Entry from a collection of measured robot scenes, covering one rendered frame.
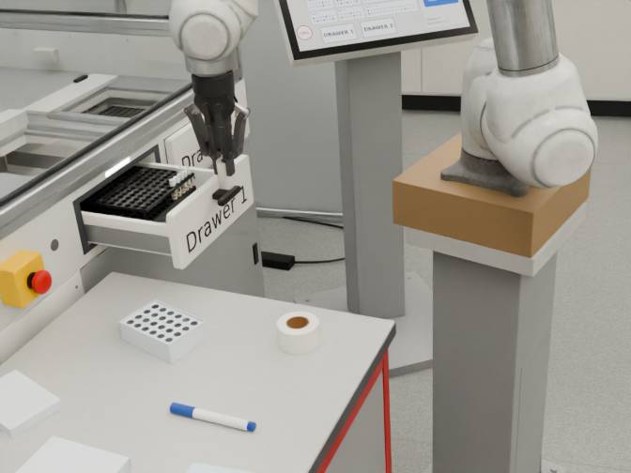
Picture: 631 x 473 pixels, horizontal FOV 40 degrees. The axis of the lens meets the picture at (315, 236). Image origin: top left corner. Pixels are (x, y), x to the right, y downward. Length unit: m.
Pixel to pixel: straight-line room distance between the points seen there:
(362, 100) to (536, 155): 1.07
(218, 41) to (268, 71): 2.03
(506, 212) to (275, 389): 0.58
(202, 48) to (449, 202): 0.62
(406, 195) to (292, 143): 1.70
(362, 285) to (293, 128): 0.92
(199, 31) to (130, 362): 0.54
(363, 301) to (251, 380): 1.39
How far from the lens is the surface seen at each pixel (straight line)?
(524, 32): 1.43
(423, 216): 1.73
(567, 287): 3.06
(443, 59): 4.50
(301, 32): 2.25
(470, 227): 1.69
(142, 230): 1.59
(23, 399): 1.40
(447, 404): 2.02
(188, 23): 1.30
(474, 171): 1.71
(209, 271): 2.10
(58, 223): 1.60
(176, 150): 1.87
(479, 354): 1.89
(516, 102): 1.44
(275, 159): 3.45
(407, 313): 2.80
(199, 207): 1.58
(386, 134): 2.49
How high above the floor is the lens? 1.57
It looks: 28 degrees down
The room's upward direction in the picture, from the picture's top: 4 degrees counter-clockwise
